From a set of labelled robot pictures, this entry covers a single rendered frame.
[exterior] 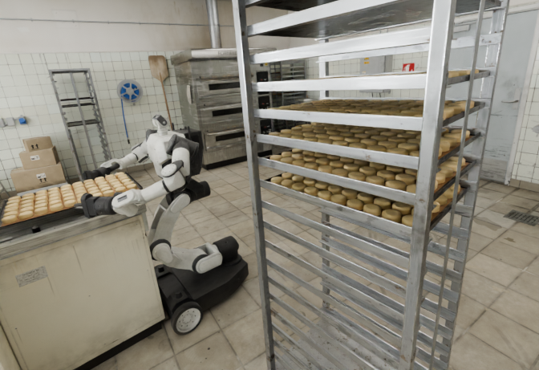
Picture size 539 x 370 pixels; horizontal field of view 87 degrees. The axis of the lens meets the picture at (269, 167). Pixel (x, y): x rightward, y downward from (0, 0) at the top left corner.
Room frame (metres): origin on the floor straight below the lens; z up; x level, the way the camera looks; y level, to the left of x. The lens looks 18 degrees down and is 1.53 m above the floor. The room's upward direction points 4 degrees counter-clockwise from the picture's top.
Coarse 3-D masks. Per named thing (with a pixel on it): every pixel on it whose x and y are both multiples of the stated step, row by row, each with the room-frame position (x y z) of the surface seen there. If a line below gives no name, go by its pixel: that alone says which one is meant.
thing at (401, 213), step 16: (288, 176) 1.07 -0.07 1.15; (304, 192) 0.92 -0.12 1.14; (320, 192) 0.88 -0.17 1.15; (336, 192) 0.90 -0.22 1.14; (352, 192) 0.86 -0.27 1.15; (448, 192) 0.81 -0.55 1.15; (352, 208) 0.77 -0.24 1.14; (368, 208) 0.74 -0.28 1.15; (384, 208) 0.77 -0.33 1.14; (400, 208) 0.73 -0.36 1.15
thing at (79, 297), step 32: (128, 224) 1.43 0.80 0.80; (32, 256) 1.17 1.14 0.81; (64, 256) 1.24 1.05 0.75; (96, 256) 1.32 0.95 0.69; (128, 256) 1.41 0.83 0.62; (0, 288) 1.08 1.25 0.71; (32, 288) 1.14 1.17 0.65; (64, 288) 1.21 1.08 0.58; (96, 288) 1.29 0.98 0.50; (128, 288) 1.38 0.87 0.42; (0, 320) 1.06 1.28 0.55; (32, 320) 1.12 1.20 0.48; (64, 320) 1.19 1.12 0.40; (96, 320) 1.27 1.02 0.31; (128, 320) 1.36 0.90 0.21; (160, 320) 1.46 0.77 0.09; (32, 352) 1.09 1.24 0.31; (64, 352) 1.16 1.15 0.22; (96, 352) 1.24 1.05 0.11
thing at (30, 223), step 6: (66, 210) 1.51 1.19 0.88; (72, 210) 1.53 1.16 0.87; (78, 210) 1.55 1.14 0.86; (48, 216) 1.46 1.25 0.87; (54, 216) 1.48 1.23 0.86; (60, 216) 1.49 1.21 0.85; (66, 216) 1.51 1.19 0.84; (24, 222) 1.40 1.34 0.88; (30, 222) 1.41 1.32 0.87; (36, 222) 1.43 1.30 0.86; (42, 222) 1.44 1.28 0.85; (0, 228) 1.34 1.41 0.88; (6, 228) 1.35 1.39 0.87; (12, 228) 1.37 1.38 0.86; (18, 228) 1.38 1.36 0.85; (24, 228) 1.39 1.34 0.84; (0, 234) 1.33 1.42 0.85
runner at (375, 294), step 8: (328, 272) 1.29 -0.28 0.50; (336, 272) 1.27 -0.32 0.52; (344, 280) 1.22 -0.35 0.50; (352, 280) 1.20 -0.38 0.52; (360, 288) 1.16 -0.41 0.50; (368, 288) 1.13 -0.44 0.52; (376, 296) 1.10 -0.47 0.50; (384, 296) 1.07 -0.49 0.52; (392, 304) 1.04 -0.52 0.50; (400, 304) 1.01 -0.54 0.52; (424, 320) 0.94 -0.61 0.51; (432, 320) 0.92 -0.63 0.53; (432, 328) 0.90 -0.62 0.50; (440, 328) 0.89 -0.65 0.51; (448, 328) 0.87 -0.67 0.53; (448, 336) 0.86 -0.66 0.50
